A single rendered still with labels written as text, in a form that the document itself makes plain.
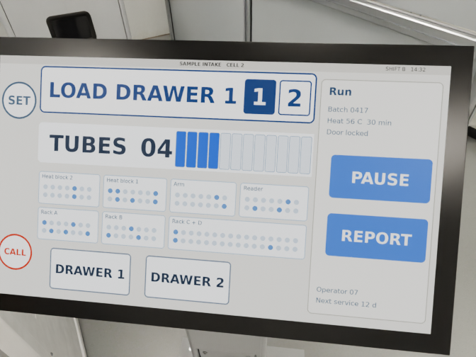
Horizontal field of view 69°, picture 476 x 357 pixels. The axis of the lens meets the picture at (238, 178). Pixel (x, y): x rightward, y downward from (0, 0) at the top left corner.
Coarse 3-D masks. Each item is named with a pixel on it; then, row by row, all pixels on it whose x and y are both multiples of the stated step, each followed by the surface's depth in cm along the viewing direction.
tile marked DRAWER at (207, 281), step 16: (160, 256) 37; (144, 272) 37; (160, 272) 37; (176, 272) 37; (192, 272) 37; (208, 272) 37; (224, 272) 37; (144, 288) 37; (160, 288) 37; (176, 288) 37; (192, 288) 37; (208, 288) 37; (224, 288) 37; (224, 304) 37
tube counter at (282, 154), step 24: (144, 144) 37; (168, 144) 37; (192, 144) 36; (216, 144) 36; (240, 144) 36; (264, 144) 36; (288, 144) 35; (312, 144) 35; (168, 168) 37; (192, 168) 36; (216, 168) 36; (240, 168) 36; (264, 168) 36; (288, 168) 36
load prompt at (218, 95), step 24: (48, 72) 38; (72, 72) 37; (96, 72) 37; (120, 72) 37; (144, 72) 37; (168, 72) 36; (192, 72) 36; (216, 72) 36; (240, 72) 36; (264, 72) 35; (288, 72) 35; (48, 96) 38; (72, 96) 37; (96, 96) 37; (120, 96) 37; (144, 96) 37; (168, 96) 36; (192, 96) 36; (216, 96) 36; (240, 96) 36; (264, 96) 35; (288, 96) 35; (312, 96) 35; (240, 120) 36; (264, 120) 36; (288, 120) 35; (312, 120) 35
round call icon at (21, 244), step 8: (0, 232) 39; (8, 232) 39; (16, 232) 39; (0, 240) 39; (8, 240) 39; (16, 240) 39; (24, 240) 39; (32, 240) 39; (0, 248) 39; (8, 248) 39; (16, 248) 39; (24, 248) 39; (32, 248) 39; (0, 256) 39; (8, 256) 39; (16, 256) 39; (24, 256) 39; (32, 256) 39; (0, 264) 39; (8, 264) 39; (16, 264) 39; (24, 264) 39; (32, 264) 39; (32, 272) 39
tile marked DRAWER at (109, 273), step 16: (64, 256) 38; (80, 256) 38; (96, 256) 38; (112, 256) 38; (128, 256) 38; (64, 272) 38; (80, 272) 38; (96, 272) 38; (112, 272) 38; (128, 272) 38; (64, 288) 38; (80, 288) 38; (96, 288) 38; (112, 288) 38; (128, 288) 38
